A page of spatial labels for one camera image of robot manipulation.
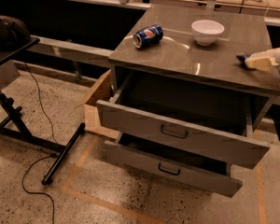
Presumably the brown cardboard box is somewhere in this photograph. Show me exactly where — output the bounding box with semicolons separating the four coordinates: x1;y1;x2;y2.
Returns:
77;70;119;140

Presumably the grey drawer cabinet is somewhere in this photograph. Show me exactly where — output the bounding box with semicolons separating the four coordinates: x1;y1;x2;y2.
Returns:
107;3;280;138

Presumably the grey lower drawer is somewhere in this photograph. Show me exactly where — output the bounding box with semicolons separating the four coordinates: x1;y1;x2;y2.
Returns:
105;133;243;197

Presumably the black metal stand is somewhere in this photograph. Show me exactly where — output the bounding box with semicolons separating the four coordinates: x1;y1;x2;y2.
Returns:
0;37;85;185

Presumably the dark rounded object on stand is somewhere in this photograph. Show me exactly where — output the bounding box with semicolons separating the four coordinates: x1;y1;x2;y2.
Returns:
0;15;31;51

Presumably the grey metal bench rail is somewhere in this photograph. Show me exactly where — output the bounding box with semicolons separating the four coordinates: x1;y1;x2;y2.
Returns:
29;36;112;68

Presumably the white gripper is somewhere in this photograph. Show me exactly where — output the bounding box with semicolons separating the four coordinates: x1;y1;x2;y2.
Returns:
245;48;280;71

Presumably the white ceramic bowl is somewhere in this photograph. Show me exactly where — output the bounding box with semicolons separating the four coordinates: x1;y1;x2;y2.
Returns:
191;20;225;46

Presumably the blue rxbar blueberry wrapper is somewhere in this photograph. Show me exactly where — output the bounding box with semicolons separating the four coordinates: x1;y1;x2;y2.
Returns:
236;54;249;63

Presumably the grey upper drawer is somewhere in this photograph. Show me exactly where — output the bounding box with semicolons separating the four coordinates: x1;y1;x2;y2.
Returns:
99;73;269;169

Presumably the blue pepsi can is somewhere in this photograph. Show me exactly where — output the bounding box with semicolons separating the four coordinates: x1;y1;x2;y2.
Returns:
133;24;163;49

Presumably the grey drawer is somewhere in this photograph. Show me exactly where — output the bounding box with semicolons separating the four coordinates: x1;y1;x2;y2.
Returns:
105;133;243;197
99;73;269;169

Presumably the black floor cable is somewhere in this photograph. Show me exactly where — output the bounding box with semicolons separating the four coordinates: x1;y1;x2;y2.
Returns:
21;63;59;224

